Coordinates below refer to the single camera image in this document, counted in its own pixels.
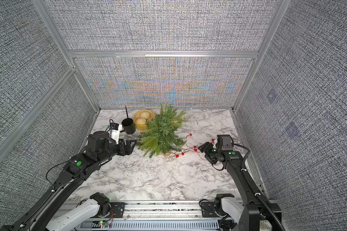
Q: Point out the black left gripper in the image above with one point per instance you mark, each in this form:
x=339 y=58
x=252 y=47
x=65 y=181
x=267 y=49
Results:
x=129 y=149

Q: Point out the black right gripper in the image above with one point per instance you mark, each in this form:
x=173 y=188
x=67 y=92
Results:
x=206 y=150

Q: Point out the red string lights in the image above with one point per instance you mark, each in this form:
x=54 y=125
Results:
x=189 y=148

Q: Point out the small green christmas tree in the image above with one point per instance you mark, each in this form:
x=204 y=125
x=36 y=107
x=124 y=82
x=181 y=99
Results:
x=160 y=137

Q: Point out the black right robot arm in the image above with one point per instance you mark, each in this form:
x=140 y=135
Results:
x=255 y=207

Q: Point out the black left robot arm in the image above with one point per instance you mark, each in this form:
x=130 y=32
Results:
x=100 y=149

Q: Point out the black mug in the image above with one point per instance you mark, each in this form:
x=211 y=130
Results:
x=128 y=126

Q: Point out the white steamed bun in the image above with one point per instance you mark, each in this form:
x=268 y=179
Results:
x=145 y=114
x=141 y=121

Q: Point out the yellow bamboo steamer basket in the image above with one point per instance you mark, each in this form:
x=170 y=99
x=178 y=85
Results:
x=137 y=115

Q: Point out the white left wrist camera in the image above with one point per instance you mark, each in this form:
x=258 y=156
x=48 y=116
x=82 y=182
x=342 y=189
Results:
x=115 y=130

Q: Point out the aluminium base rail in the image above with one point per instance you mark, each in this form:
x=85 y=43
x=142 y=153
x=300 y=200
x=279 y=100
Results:
x=154 y=215

